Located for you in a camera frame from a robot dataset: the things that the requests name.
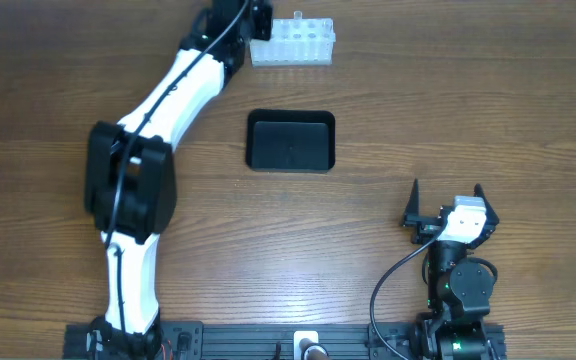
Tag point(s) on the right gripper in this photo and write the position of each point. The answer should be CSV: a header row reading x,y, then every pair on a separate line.
x,y
424,231

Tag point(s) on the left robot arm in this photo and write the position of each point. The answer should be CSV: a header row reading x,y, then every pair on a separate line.
x,y
188,90

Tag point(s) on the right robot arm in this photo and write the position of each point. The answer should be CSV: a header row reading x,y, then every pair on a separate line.
x,y
468,287

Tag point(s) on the black tray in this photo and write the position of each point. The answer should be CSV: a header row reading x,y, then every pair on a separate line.
x,y
290,142

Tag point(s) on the white test tube rack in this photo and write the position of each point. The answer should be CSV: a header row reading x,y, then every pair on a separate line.
x,y
293,47

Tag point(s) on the clear test tube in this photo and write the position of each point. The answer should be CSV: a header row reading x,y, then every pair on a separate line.
x,y
298,15

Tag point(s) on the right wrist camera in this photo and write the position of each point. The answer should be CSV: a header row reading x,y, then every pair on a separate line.
x,y
463,220

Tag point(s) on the mounting rail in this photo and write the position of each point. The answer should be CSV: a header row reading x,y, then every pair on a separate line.
x,y
248,342

